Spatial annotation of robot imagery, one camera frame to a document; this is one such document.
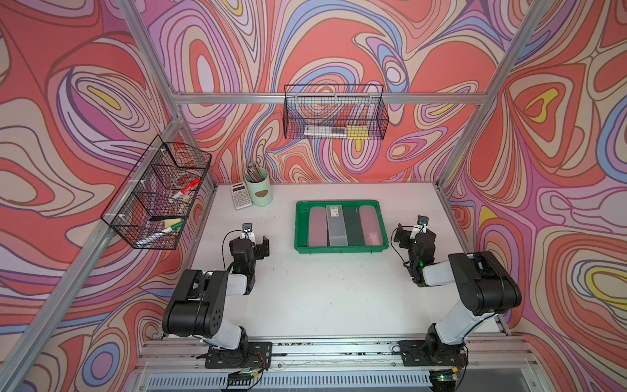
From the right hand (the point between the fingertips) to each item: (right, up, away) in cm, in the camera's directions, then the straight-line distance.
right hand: (412, 231), depth 95 cm
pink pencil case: (-38, +1, +6) cm, 38 cm away
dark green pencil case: (-23, 0, +3) cm, 23 cm away
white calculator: (-75, +15, +20) cm, 79 cm away
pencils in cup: (-65, +24, +7) cm, 69 cm away
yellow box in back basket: (-23, +38, -4) cm, 44 cm away
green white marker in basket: (-81, +4, -23) cm, 84 cm away
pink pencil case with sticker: (-15, +2, +5) cm, 16 cm away
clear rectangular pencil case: (-29, 0, +5) cm, 30 cm away
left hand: (-63, -2, -2) cm, 63 cm away
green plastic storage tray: (-44, +1, +6) cm, 45 cm away
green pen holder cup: (-63, +19, +9) cm, 66 cm away
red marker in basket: (-79, +16, -19) cm, 83 cm away
